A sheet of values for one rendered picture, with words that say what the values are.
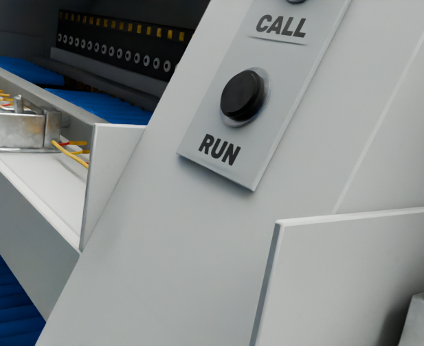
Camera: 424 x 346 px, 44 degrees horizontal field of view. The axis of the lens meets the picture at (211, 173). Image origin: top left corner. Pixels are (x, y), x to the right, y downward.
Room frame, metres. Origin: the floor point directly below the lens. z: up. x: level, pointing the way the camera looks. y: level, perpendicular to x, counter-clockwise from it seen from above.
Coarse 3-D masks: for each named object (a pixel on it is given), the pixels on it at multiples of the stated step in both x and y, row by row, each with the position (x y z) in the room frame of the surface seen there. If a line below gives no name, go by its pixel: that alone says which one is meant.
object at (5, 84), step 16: (0, 80) 0.47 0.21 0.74; (16, 80) 0.46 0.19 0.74; (0, 96) 0.45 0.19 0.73; (32, 96) 0.41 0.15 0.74; (48, 96) 0.40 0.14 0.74; (64, 112) 0.36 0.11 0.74; (80, 112) 0.36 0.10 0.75; (64, 128) 0.36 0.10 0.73; (80, 128) 0.33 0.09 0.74; (64, 144) 0.32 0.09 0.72; (80, 144) 0.32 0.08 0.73; (80, 160) 0.29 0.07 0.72
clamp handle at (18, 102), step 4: (16, 100) 0.32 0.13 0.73; (20, 100) 0.32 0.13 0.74; (16, 104) 0.32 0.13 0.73; (20, 104) 0.32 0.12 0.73; (0, 108) 0.32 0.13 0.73; (16, 108) 0.32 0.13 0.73; (20, 108) 0.32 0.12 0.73; (0, 112) 0.32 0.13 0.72; (4, 112) 0.32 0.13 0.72; (8, 112) 0.32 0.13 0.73; (16, 112) 0.33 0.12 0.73; (20, 112) 0.33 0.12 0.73
